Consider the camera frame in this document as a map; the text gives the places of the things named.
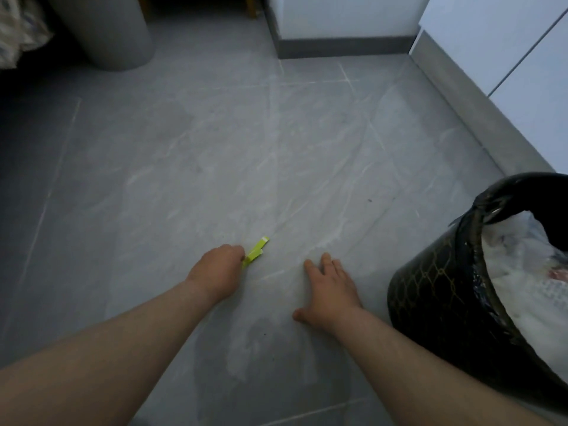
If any black patterned waste bin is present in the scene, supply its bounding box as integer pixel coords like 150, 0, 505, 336
387, 173, 568, 411

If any patterned fabric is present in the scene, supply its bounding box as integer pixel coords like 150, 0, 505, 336
0, 0, 55, 69

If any person's right hand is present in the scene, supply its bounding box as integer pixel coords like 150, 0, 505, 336
292, 253, 364, 336

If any person's left forearm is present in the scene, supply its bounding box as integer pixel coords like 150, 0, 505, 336
0, 279, 214, 426

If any black bin liner bag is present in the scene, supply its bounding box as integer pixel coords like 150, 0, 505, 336
448, 173, 568, 386

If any grey round pedestal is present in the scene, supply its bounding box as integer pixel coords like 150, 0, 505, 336
46, 0, 155, 71

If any person's right forearm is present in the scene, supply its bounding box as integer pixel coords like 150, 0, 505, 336
329, 306, 553, 426

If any person's left hand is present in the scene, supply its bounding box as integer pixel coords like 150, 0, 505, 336
185, 244, 246, 305

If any yellow-green paper scrap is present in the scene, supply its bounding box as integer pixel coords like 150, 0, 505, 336
242, 236, 270, 269

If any white crumpled waste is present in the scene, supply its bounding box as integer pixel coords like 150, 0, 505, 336
481, 211, 568, 384

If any white cabinet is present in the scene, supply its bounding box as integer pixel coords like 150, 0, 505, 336
408, 0, 568, 175

